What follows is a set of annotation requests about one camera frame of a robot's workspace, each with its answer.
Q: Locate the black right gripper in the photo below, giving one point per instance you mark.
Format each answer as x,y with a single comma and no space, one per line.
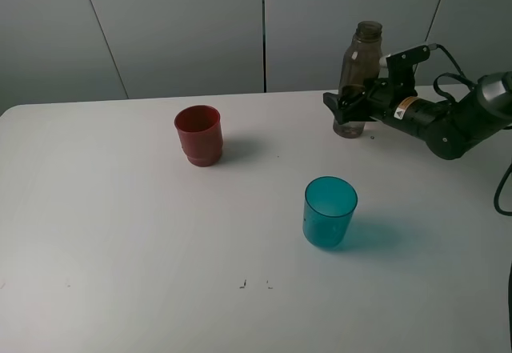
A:
379,103

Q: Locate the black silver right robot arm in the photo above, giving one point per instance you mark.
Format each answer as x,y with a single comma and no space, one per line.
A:
449,128

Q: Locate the teal transparent plastic cup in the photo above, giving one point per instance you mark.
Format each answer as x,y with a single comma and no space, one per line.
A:
329,204

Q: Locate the smoky transparent plastic bottle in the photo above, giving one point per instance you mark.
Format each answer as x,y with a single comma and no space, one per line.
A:
360,62

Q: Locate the red plastic cup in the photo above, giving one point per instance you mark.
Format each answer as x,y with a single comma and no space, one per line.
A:
200,134

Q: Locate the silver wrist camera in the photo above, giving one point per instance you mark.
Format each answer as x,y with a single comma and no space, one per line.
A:
400,65

